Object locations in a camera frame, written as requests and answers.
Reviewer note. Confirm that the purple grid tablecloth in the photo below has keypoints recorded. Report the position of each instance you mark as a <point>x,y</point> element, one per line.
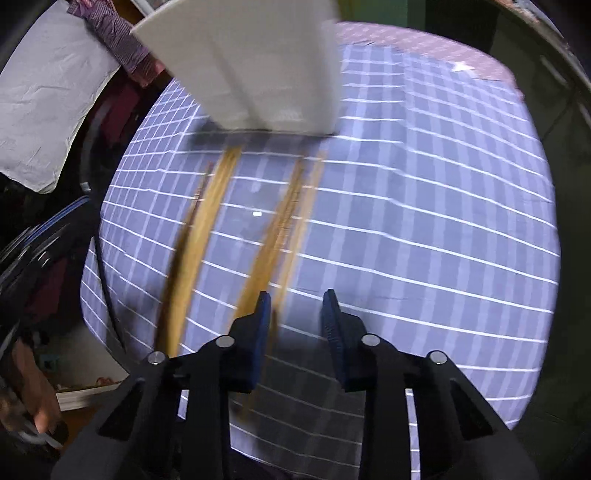
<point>433,221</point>

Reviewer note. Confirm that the white plastic utensil holder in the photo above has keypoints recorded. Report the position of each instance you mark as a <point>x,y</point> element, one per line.
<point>253,65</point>

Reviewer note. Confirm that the person's left hand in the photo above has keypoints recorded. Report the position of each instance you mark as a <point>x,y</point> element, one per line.
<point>26,390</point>

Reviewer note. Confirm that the purple checkered apron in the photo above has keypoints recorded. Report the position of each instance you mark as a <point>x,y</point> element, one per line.
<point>115,34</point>

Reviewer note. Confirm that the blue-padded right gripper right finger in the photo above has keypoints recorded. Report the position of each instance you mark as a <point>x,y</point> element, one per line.
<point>460,434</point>

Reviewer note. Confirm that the white hanging cloth sheet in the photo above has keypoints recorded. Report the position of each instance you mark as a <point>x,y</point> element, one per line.
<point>48,86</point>

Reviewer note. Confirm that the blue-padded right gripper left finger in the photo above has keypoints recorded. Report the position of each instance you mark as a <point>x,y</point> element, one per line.
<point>169,419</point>

